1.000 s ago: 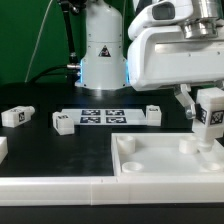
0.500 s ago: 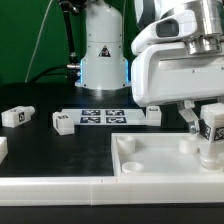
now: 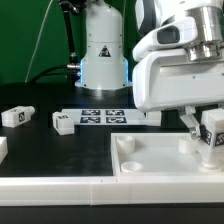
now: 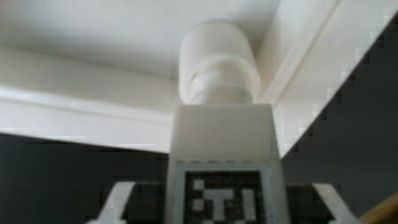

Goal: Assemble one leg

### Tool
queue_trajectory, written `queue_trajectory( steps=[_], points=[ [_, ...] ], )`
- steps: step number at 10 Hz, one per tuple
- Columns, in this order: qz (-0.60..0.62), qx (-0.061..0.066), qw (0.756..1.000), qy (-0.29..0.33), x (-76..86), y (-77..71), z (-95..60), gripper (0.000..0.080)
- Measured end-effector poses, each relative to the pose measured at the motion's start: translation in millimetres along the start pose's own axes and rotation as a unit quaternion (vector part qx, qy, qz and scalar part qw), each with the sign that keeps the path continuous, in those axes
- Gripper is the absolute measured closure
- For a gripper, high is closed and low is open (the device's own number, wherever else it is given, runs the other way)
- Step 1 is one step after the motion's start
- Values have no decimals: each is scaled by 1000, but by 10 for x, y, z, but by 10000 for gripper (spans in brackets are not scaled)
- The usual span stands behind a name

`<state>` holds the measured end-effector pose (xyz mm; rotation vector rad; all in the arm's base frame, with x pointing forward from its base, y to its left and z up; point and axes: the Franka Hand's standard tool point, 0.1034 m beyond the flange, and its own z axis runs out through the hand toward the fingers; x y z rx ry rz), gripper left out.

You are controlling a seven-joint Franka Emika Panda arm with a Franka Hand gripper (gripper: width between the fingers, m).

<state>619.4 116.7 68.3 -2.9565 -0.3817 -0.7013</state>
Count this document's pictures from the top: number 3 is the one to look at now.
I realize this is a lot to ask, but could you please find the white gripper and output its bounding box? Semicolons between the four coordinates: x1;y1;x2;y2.
132;49;224;139

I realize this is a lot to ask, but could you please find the white square tabletop part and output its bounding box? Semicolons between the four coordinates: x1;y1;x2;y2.
111;133;224;176

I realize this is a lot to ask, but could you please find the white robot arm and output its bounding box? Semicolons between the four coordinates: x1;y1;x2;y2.
77;0;224;138

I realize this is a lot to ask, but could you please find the white sheet with tags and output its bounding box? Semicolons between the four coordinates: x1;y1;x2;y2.
62;109;147;125

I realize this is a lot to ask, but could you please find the white front fence wall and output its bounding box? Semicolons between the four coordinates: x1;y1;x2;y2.
0;174;224;206

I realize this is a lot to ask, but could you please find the white fence wall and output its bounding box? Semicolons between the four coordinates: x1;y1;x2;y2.
0;174;224;206
0;137;8;164

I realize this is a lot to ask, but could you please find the black cable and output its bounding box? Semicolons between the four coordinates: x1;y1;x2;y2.
27;0;83;84

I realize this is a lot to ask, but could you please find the thin white cable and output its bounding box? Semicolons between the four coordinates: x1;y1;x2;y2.
24;0;54;84

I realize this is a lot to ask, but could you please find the white left fence wall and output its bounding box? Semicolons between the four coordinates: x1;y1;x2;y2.
0;137;8;164

